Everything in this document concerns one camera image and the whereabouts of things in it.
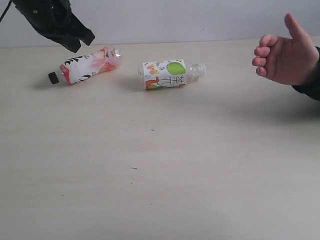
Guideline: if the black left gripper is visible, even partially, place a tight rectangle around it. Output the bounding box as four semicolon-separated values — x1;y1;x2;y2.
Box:
13;0;95;53

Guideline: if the capless green pear tea bottle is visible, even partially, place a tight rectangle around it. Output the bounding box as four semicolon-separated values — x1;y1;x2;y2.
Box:
138;59;207;91

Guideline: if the open human hand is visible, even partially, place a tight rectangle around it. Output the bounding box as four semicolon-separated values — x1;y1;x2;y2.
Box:
252;13;320;86

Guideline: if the black cable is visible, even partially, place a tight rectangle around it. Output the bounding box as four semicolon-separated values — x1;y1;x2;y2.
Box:
0;0;13;23

